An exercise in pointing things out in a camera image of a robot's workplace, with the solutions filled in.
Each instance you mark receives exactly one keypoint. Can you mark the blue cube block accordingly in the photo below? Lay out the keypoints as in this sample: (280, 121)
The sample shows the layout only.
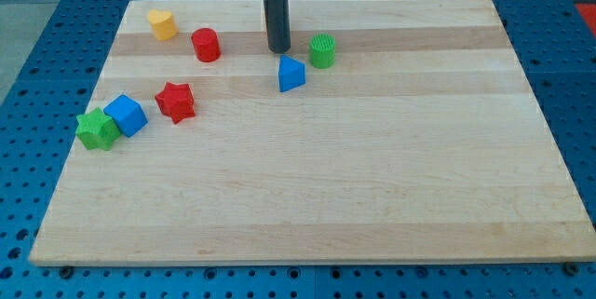
(128, 115)

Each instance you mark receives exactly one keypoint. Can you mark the blue triangular prism block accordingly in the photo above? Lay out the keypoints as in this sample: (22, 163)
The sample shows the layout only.
(291, 73)

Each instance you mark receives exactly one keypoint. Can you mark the green cylinder block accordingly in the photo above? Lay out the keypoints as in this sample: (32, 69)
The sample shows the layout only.
(322, 51)

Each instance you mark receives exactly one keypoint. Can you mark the light wooden board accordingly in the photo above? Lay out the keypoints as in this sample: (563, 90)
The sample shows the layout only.
(422, 144)

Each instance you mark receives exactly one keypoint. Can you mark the red star block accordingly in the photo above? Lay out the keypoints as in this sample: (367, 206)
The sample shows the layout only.
(176, 101)

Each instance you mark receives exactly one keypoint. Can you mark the red cylinder block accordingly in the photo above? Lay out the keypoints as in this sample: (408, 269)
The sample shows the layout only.
(206, 44)

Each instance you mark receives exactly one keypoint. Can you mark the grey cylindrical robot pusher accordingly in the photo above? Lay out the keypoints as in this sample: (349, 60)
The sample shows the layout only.
(277, 25)

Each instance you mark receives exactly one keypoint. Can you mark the yellow heart block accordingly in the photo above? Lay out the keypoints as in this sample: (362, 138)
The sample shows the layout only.
(162, 23)

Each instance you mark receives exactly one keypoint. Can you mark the green star block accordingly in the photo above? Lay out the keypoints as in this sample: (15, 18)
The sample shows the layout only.
(97, 130)

